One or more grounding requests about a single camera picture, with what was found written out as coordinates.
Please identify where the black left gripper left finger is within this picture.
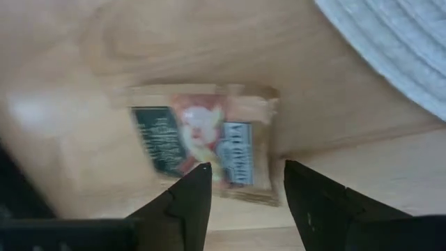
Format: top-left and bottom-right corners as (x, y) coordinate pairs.
(0, 162), (213, 251)

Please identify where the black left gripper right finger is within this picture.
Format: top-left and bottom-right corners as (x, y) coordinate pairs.
(284, 159), (446, 251)

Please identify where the white round plate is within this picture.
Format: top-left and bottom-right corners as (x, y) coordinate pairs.
(313, 0), (446, 122)

